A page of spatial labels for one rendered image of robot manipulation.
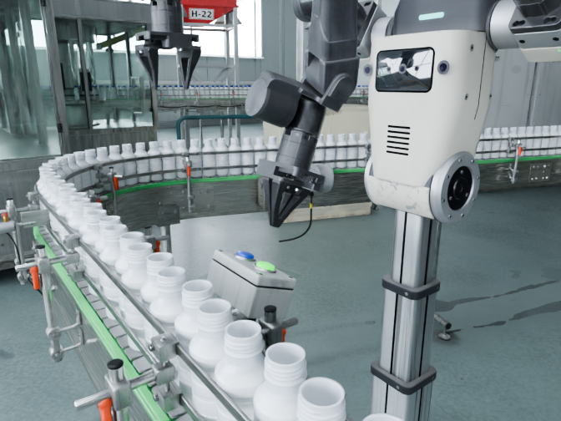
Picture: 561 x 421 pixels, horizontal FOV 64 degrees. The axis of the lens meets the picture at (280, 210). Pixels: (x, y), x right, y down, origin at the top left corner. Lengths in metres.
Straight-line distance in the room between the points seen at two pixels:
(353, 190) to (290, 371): 1.89
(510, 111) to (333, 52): 6.06
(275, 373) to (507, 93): 6.32
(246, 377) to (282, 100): 0.39
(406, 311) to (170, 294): 0.67
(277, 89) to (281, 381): 0.41
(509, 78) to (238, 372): 6.30
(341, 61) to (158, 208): 1.43
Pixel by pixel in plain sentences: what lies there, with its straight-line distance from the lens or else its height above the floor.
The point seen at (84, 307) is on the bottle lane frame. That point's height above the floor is 1.00.
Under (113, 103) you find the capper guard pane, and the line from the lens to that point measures 5.65.
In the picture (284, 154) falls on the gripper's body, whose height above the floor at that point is 1.29.
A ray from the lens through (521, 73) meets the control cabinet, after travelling 6.74.
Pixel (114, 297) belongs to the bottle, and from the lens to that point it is 0.83.
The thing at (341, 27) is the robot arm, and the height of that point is 1.47.
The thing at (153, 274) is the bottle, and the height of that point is 1.15.
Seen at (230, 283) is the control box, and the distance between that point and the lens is 0.73.
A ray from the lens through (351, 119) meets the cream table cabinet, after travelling 4.76.
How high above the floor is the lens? 1.40
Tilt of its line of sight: 16 degrees down
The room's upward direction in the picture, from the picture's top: straight up
